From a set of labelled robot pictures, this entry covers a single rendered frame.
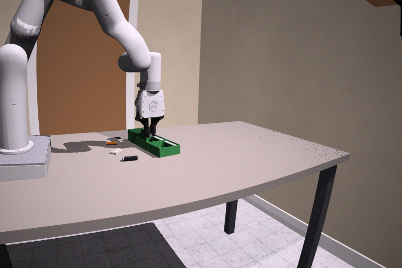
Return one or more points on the black aa battery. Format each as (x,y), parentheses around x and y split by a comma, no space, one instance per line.
(129,158)

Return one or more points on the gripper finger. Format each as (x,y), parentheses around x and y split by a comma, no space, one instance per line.
(144,122)
(153,124)

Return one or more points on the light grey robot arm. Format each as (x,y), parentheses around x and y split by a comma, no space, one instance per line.
(25,28)

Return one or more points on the dark green bin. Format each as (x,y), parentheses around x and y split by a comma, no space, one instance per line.
(156,145)

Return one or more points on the white domino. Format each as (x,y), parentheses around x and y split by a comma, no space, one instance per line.
(116,151)

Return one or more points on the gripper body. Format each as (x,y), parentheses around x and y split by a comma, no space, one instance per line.
(150,103)

